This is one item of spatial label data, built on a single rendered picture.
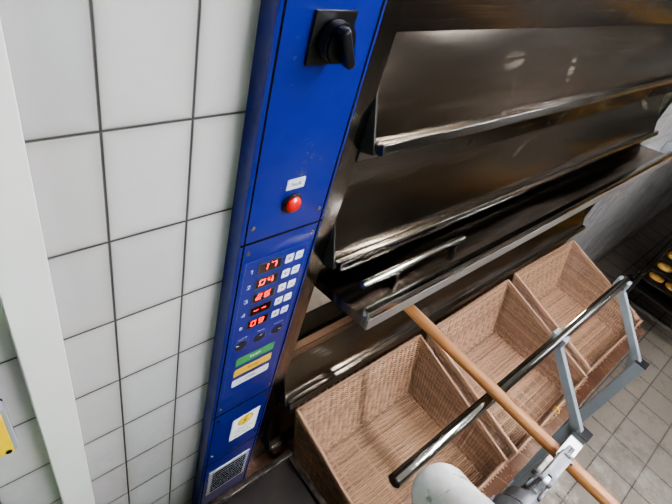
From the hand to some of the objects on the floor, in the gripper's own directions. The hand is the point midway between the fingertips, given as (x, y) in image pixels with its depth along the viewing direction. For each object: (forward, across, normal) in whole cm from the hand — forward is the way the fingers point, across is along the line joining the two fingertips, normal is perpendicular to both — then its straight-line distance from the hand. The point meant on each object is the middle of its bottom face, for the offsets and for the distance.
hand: (560, 456), depth 107 cm
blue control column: (-46, +119, -149) cm, 196 cm away
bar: (+29, +119, -5) cm, 123 cm away
